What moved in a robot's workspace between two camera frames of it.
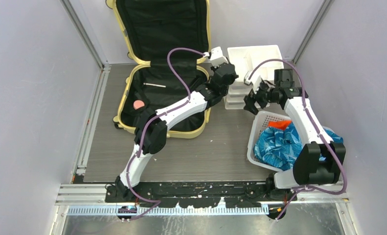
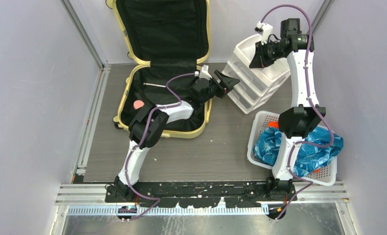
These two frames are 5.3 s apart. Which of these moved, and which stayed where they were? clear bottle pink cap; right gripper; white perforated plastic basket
Moved: right gripper
Stayed: white perforated plastic basket; clear bottle pink cap
